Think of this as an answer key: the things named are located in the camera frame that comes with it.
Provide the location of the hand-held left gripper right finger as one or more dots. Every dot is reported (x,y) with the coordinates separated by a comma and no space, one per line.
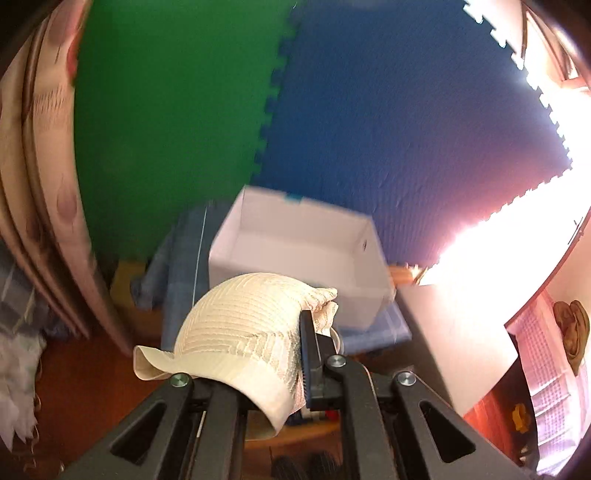
(305,360)

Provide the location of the white floral cloth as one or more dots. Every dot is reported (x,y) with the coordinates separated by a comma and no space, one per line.
(16,383)

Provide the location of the beige patterned curtain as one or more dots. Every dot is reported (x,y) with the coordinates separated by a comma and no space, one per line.
(41,184)

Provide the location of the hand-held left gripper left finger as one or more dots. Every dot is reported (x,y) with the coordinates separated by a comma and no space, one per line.
(224,420)

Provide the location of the white shoe box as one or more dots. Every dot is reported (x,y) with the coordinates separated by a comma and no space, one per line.
(295,249)

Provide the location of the brown hat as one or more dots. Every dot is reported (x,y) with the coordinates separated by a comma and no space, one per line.
(575,332)

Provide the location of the grey plaid cloth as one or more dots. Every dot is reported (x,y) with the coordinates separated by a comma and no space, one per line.
(16,290)

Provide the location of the plaid slipper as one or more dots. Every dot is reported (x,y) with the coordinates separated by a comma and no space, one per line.
(285,468)
(323,467)

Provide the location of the blue checked cloth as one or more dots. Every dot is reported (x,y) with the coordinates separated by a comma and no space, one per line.
(180,258)

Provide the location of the cardboard box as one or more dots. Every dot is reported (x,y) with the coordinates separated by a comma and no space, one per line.
(127,300)

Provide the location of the cream ribbed bra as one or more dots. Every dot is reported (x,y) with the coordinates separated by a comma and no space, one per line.
(240,332)

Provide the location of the wooden nightstand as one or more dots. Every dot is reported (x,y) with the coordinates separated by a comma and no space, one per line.
(401,274)

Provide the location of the green foam mat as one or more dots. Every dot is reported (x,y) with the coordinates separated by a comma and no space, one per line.
(171,115)

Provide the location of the pink checked curtain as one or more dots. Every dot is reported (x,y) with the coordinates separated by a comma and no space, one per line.
(549,392)

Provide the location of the wooden window frame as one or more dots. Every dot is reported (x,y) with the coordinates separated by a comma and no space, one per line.
(554,50)

